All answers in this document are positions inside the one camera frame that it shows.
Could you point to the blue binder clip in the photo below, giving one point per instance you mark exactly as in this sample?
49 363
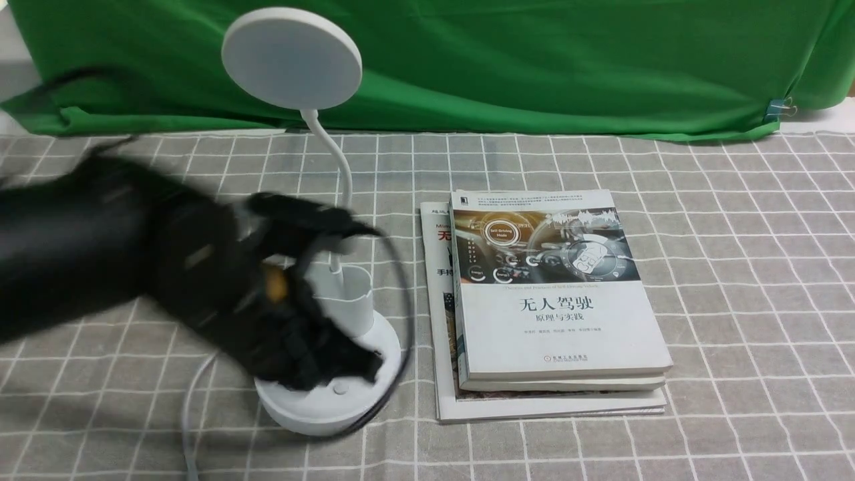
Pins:
780 108

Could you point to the magazine under books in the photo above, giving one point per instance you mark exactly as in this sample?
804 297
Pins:
454 405

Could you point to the green backdrop cloth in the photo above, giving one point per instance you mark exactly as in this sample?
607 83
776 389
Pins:
670 70

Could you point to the white desk lamp with base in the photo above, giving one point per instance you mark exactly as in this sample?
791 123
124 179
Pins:
296 59

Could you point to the grey checked tablecloth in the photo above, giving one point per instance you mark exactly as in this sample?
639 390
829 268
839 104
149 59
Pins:
746 252

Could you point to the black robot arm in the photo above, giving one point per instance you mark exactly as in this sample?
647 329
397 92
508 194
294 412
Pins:
78 244

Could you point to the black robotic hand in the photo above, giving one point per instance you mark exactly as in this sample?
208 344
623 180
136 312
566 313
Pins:
250 295

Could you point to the white self-driving textbook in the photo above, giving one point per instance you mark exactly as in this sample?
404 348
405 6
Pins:
547 289

